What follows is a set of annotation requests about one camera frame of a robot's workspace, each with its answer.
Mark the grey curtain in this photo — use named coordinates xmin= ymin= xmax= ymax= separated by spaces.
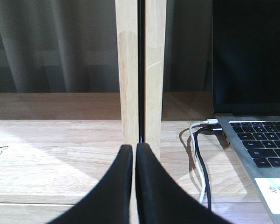
xmin=0 ymin=0 xmax=119 ymax=92

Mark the silver laptop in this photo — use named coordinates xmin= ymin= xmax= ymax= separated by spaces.
xmin=212 ymin=0 xmax=280 ymax=224

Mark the black laptop cable left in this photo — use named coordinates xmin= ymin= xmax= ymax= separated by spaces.
xmin=192 ymin=125 xmax=223 ymax=210

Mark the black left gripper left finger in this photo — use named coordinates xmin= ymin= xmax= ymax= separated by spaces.
xmin=49 ymin=145 xmax=133 ymax=224

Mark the white laptop cable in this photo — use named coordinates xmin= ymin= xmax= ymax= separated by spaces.
xmin=188 ymin=119 xmax=219 ymax=203

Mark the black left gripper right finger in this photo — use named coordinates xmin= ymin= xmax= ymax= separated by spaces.
xmin=135 ymin=143 xmax=228 ymax=224

